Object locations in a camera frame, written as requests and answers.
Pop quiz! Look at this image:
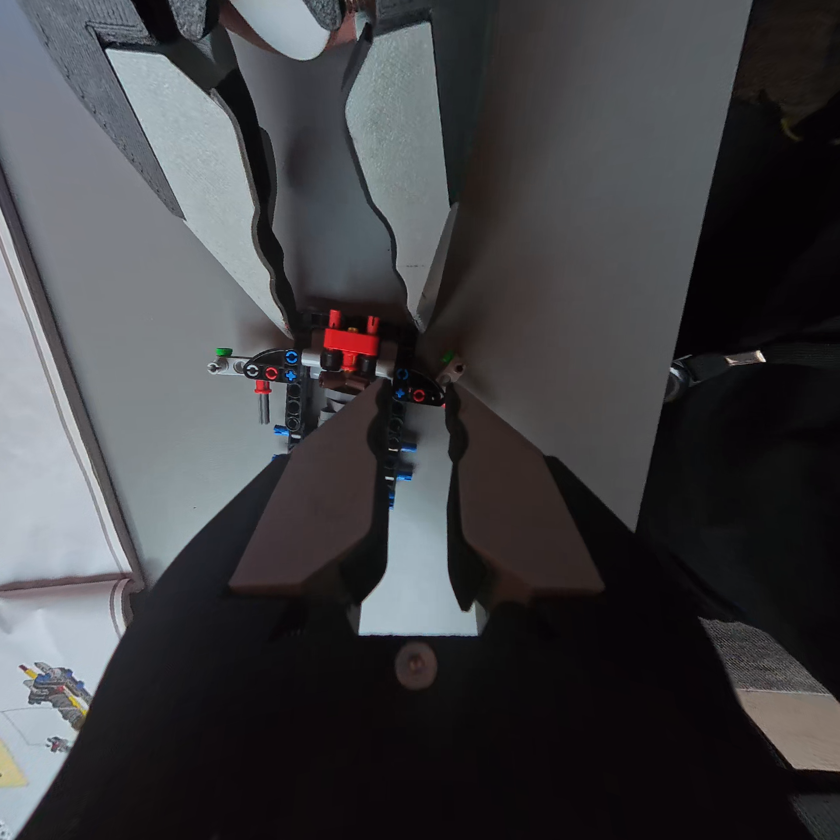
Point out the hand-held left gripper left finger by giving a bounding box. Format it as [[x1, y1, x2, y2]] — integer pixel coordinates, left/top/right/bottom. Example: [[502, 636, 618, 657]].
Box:
[[228, 377, 395, 608]]

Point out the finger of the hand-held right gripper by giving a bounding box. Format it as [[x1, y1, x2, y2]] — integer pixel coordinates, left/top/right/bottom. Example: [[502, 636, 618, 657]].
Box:
[[105, 46, 298, 340], [341, 24, 460, 332]]

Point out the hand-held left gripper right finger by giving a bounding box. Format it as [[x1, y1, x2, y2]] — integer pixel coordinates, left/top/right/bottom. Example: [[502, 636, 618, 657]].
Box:
[[445, 385, 606, 613]]

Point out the black frame lego assembly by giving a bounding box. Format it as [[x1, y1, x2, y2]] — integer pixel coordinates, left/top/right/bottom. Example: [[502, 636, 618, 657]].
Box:
[[206, 308, 470, 509]]

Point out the open lego instruction booklet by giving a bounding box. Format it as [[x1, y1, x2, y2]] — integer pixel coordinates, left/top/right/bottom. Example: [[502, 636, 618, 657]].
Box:
[[0, 167, 145, 840]]

